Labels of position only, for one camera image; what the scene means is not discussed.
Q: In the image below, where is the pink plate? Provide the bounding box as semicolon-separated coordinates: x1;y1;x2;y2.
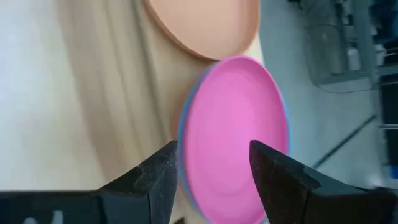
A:
182;55;289;224

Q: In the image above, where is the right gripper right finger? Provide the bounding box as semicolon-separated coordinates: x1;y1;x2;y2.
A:
249;139;398;224

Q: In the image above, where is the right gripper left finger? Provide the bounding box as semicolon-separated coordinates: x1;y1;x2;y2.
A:
0;140;178;224

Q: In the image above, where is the blue plate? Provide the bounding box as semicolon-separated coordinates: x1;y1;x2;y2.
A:
177;57;292;224

